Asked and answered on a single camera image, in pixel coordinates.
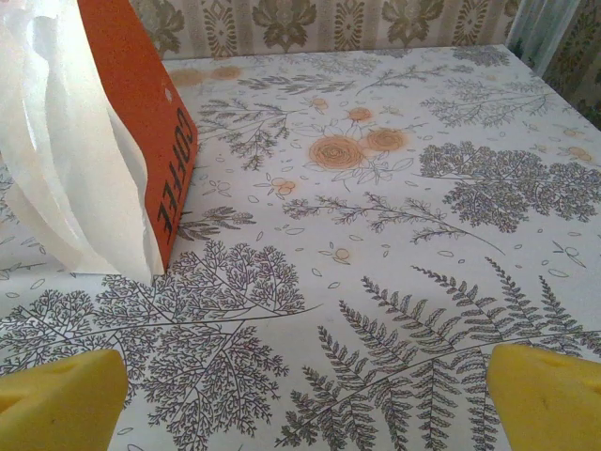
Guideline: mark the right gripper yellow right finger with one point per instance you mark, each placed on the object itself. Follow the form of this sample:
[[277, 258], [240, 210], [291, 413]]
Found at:
[[549, 404]]

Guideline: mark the aluminium corner post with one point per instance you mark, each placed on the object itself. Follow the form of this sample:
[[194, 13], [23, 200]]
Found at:
[[535, 33]]

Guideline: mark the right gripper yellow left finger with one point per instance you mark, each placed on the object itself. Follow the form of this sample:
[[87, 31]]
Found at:
[[56, 404]]

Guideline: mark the white paper filter stack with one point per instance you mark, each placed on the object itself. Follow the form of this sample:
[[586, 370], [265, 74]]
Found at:
[[61, 141]]

